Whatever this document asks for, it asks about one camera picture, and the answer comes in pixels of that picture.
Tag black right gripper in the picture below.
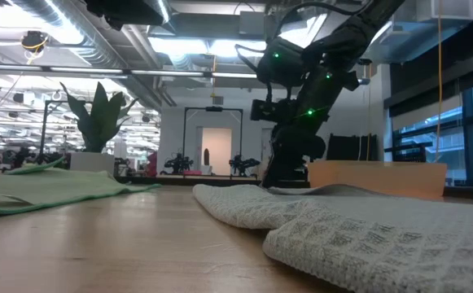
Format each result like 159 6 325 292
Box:
261 67 361 189

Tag grey waffle microfiber towel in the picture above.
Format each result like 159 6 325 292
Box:
192 182 473 293

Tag green microfiber towel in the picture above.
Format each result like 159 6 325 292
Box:
0 157 162 219

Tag black folded panels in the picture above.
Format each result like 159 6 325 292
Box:
326 133 379 162

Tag black rack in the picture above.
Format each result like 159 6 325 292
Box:
384 142 433 164

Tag grey ceiling box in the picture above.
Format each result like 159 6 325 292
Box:
239 11 266 36

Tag snake plant in white pot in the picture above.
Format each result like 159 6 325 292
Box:
59 81 140 185

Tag long ceiling light strip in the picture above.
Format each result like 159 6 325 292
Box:
0 63 258 81

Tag black round ceiling device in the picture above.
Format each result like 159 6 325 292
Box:
20 30 50 55

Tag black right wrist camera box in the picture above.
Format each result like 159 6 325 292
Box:
250 98 299 123

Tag black aluminium table frame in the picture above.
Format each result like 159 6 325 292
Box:
113 174 473 200

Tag yellow hanging cable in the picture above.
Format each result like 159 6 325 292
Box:
434 0 445 163

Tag thin black stand frame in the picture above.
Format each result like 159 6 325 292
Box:
38 99 77 164

